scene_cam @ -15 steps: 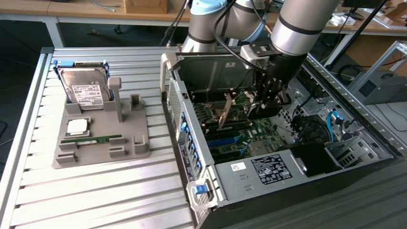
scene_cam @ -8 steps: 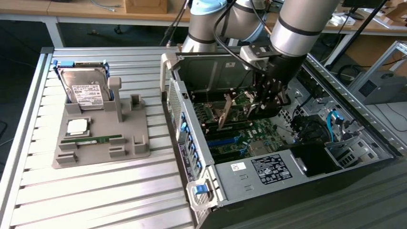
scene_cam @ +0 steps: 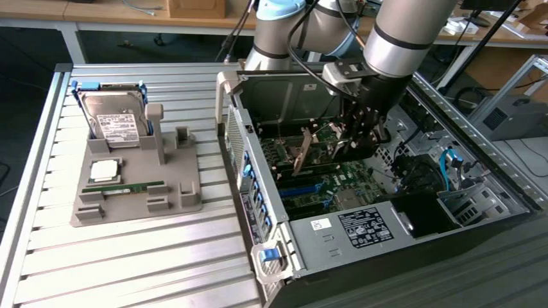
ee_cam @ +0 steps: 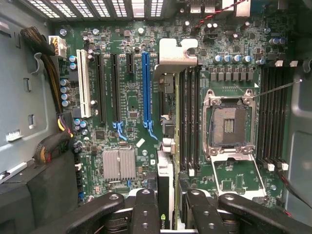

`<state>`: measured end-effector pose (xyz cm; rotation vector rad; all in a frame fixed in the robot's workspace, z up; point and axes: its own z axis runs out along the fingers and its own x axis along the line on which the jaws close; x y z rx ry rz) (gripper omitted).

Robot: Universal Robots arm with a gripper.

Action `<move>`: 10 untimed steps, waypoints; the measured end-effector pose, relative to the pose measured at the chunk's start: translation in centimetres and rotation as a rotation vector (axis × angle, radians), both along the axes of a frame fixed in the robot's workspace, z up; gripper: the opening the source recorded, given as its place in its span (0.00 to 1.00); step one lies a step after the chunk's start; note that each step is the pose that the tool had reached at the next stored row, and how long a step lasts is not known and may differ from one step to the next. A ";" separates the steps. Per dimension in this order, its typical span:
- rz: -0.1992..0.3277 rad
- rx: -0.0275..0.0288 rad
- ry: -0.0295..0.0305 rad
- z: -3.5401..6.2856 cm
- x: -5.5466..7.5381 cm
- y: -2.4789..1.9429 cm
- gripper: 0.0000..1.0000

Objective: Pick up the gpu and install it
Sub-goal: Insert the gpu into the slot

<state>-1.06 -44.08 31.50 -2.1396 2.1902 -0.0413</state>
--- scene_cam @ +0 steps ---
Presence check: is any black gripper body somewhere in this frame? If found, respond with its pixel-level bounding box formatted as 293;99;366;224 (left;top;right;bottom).
355;74;413;116

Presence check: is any black graphics card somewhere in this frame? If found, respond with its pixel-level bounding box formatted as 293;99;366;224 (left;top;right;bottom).
290;126;382;177

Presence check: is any metal socket cover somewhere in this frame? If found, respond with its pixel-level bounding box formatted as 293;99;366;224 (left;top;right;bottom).
311;123;343;146

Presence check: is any perforated metal drive cage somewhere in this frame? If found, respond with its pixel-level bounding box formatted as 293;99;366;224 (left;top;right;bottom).
375;102;425;180

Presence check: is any green motherboard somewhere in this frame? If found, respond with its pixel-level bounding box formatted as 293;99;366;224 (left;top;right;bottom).
258;123;386;219

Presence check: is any black RAM slot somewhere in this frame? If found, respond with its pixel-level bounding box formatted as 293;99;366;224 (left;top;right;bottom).
275;169;329;181
271;160;339;174

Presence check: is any CPU socket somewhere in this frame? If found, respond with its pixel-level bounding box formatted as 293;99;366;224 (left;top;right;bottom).
275;136;302;160

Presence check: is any blue expansion slot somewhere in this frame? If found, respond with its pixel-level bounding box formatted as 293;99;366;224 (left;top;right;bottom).
277;182;326;198

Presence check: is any black tripod pole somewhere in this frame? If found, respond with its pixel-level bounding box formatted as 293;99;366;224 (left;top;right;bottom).
435;0;526;90

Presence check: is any small white box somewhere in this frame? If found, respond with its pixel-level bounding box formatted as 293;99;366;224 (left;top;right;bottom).
442;17;479;35

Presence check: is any black monitor with stand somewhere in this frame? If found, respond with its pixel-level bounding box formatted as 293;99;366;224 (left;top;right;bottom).
459;0;514;28

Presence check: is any grey computer tower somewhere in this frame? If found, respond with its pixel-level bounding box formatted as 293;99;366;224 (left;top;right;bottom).
467;94;548;142

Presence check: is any grey metal disk bay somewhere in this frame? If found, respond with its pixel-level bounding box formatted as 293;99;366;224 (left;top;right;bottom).
435;182;502;228

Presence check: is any cluttered wooden desk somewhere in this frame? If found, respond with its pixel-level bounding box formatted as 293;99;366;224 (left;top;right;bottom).
354;0;548;91

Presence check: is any grey power supply unit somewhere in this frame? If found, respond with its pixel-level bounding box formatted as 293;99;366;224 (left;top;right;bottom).
287;201;414;277

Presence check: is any brown cardboard piece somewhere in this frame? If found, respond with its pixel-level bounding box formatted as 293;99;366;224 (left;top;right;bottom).
515;0;548;31

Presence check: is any open black PC case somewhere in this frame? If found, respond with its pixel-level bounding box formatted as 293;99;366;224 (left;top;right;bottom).
214;61;542;308

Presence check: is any brown cardboard box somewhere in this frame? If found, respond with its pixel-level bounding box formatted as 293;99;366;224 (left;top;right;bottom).
166;0;226;19

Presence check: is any green RAM stick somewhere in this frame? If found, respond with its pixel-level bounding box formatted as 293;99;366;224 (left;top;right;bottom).
79;181;166;195

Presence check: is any silver hard disk drive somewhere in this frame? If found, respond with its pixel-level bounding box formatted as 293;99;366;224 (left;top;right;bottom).
79;91;145;149

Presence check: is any grey parts rack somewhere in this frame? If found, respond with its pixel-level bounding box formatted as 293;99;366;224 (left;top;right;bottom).
67;103;203;228

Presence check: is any silver CPU chip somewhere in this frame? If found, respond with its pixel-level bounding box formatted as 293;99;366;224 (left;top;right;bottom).
87;159;121;184

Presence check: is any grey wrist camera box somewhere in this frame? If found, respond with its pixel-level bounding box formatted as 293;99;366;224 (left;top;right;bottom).
321;60;378;97

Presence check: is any black wire bundle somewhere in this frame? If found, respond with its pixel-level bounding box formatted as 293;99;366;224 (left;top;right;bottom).
390;153;441;194

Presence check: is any blue SATA wire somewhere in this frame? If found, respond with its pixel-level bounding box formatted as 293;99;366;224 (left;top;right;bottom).
437;146;463;193

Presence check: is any black camera cable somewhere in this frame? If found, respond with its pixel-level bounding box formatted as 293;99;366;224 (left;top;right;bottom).
285;0;369;97

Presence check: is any aluminium profile frame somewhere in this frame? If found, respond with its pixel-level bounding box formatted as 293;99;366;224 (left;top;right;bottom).
467;54;548;120

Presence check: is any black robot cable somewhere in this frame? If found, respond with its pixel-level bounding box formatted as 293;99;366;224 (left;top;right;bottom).
213;0;254;62

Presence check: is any light grey network cable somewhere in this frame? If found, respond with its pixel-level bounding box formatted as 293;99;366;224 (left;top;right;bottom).
121;0;166;15

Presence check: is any wooden desk grey frame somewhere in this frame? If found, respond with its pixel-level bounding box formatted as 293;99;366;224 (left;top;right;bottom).
0;0;257;64

